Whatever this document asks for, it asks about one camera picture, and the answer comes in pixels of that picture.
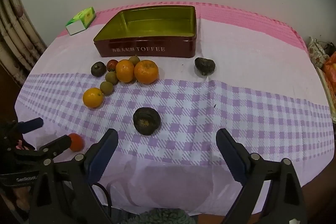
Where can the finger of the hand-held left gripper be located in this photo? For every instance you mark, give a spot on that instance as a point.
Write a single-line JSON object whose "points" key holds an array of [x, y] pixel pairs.
{"points": [[32, 124], [59, 144]]}

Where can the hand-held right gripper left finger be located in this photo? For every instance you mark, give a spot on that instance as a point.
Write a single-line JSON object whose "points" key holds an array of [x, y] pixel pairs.
{"points": [[101, 161]]}

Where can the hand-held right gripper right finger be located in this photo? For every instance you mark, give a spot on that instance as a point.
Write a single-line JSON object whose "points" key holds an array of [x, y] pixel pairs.
{"points": [[232, 161]]}

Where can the small orange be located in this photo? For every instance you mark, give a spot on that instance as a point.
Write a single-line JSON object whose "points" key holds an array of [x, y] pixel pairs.
{"points": [[92, 97]]}

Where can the round dark brown fruit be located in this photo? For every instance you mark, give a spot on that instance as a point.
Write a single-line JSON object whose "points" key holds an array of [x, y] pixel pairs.
{"points": [[146, 121]]}

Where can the small dark brown fruit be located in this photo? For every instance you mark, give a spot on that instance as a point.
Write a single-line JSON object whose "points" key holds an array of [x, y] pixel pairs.
{"points": [[98, 69]]}

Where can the medium orange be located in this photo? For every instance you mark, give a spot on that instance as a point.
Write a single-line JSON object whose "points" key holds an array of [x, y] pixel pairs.
{"points": [[124, 71]]}

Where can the small red tomato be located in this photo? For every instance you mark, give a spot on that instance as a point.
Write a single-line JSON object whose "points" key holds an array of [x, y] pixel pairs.
{"points": [[112, 64]]}

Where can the lumpy dark brown fruit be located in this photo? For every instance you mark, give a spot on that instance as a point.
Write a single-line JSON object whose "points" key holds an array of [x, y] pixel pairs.
{"points": [[204, 65]]}

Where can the large orange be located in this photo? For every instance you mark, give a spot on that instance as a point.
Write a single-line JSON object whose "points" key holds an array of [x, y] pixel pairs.
{"points": [[146, 71]]}

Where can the dark red tin box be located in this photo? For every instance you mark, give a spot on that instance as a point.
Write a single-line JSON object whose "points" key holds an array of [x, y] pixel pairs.
{"points": [[170, 48]]}

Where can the pink and purple checked tablecloth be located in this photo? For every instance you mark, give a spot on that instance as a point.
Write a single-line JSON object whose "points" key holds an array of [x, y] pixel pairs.
{"points": [[189, 100]]}

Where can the grey fuzzy cloth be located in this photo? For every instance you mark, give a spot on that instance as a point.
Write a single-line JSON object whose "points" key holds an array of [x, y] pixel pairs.
{"points": [[162, 217]]}

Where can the beige patterned curtain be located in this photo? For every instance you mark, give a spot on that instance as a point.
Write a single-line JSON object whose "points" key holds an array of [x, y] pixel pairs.
{"points": [[15, 29]]}

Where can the green and white tissue box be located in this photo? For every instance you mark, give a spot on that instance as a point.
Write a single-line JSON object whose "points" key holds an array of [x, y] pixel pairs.
{"points": [[78, 22]]}

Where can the orange plastic bag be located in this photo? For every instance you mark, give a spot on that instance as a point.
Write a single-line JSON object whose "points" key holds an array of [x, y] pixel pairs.
{"points": [[331, 66]]}

